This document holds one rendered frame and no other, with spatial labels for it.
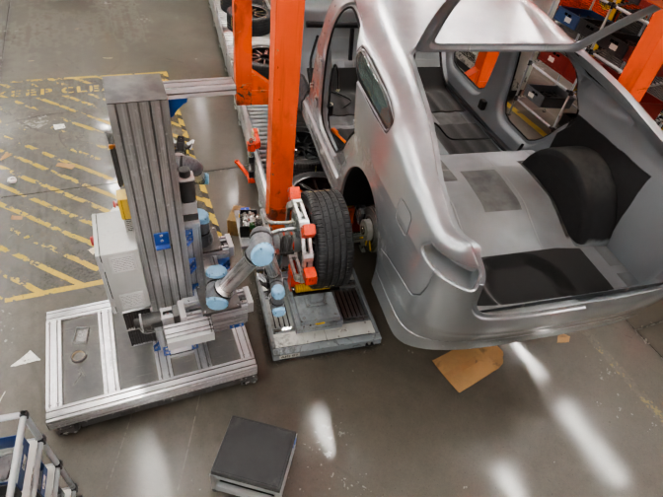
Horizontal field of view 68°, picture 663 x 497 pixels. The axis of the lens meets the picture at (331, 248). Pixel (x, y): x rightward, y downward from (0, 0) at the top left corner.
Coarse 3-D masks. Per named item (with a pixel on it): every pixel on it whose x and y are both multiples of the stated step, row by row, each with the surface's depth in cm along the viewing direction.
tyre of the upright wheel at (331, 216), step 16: (304, 192) 321; (320, 192) 319; (336, 192) 318; (320, 208) 305; (336, 208) 306; (320, 224) 300; (336, 224) 303; (320, 240) 298; (336, 240) 301; (352, 240) 304; (320, 256) 300; (336, 256) 303; (352, 256) 306; (320, 272) 306; (336, 272) 310; (320, 288) 324
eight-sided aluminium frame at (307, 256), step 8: (296, 200) 316; (288, 208) 336; (296, 208) 310; (304, 208) 311; (288, 216) 341; (296, 216) 309; (304, 216) 307; (304, 224) 302; (304, 240) 302; (304, 248) 302; (312, 248) 303; (288, 256) 350; (296, 256) 350; (304, 256) 302; (312, 256) 303; (296, 264) 348; (304, 264) 305; (312, 264) 307; (296, 280) 332
